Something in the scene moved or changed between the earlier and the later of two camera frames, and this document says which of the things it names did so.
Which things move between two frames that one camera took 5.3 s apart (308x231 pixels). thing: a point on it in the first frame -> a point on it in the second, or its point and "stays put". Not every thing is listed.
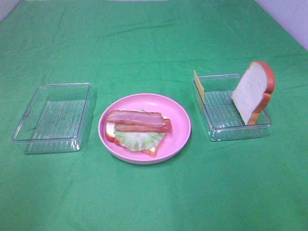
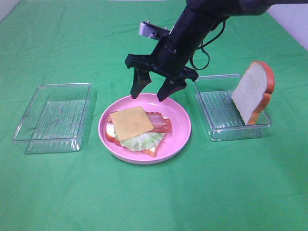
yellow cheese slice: [199, 85] -> [130, 122]
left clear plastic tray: [56, 119] stays put
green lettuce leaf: [139, 141] stays put
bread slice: [111, 136] stays put
